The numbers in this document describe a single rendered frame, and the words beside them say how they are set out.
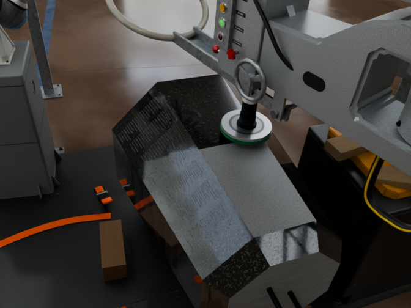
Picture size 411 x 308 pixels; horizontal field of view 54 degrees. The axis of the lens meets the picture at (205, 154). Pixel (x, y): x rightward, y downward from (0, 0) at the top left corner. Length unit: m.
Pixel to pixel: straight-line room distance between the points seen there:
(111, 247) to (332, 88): 1.44
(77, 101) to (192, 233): 2.22
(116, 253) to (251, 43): 1.30
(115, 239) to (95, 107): 1.46
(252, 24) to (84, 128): 2.08
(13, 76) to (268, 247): 1.49
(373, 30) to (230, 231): 0.76
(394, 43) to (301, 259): 0.74
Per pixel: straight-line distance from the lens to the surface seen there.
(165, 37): 1.82
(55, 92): 3.64
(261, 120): 1.74
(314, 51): 1.23
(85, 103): 3.47
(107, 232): 2.27
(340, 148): 1.82
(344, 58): 1.17
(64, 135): 3.15
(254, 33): 1.36
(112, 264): 2.15
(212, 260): 1.42
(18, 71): 2.24
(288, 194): 1.51
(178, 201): 1.60
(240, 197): 1.46
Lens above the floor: 1.90
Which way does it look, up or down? 41 degrees down
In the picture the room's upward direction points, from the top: 5 degrees clockwise
